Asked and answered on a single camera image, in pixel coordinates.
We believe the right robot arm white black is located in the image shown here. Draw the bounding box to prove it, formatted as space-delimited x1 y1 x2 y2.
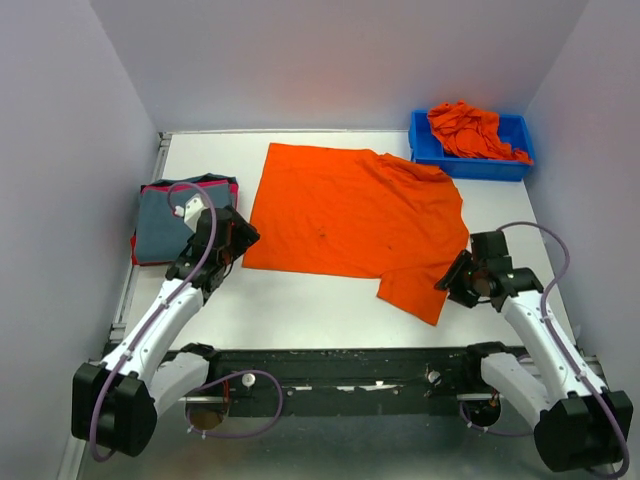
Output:
435 228 633 479

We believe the folded grey-blue t shirt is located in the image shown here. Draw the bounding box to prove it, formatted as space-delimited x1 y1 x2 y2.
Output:
133 182 236 266

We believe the black mounting base rail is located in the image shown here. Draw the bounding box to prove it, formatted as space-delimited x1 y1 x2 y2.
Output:
102 344 584 419

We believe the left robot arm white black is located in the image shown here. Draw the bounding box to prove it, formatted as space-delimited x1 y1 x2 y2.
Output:
71 205 260 457

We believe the folded red t shirt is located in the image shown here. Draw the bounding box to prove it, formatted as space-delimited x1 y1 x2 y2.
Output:
129 233 142 266

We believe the blue plastic bin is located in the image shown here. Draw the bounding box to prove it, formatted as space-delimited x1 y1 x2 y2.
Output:
408 109 536 182

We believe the folded dark teal t shirt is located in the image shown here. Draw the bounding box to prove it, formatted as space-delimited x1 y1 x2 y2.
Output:
142 173 237 189

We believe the crumpled orange t shirt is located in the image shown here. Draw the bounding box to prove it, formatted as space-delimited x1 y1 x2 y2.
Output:
427 100 533 165

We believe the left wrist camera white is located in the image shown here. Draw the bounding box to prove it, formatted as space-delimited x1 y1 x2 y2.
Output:
173 194 208 232

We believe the orange t shirt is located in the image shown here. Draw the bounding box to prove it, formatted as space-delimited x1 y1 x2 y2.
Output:
243 143 469 325
427 100 533 165

